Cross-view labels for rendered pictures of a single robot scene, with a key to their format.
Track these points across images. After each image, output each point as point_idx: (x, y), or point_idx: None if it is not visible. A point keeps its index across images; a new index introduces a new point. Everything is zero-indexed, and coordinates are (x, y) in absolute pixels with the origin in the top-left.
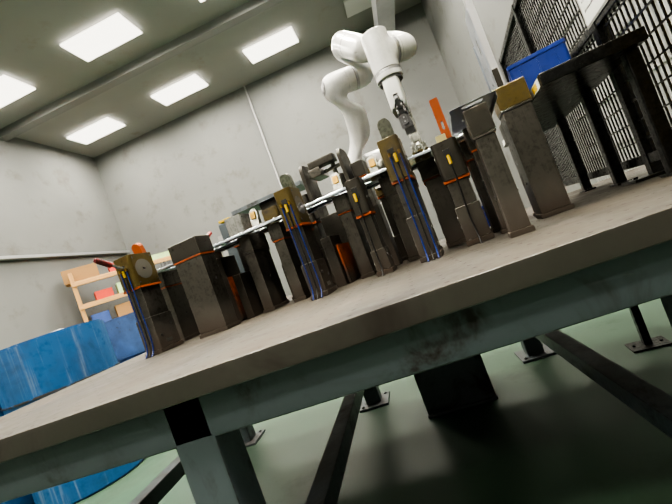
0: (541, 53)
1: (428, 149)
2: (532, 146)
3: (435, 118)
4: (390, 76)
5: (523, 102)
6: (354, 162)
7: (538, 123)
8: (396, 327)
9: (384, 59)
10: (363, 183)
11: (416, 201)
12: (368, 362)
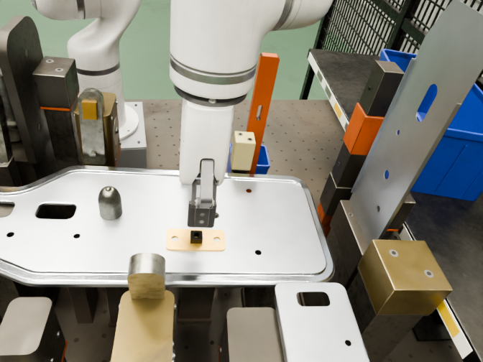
0: (479, 141)
1: (220, 284)
2: (371, 351)
3: (254, 95)
4: (218, 102)
5: (415, 315)
6: (46, 76)
7: (404, 335)
8: None
9: (226, 50)
10: (50, 325)
11: None
12: None
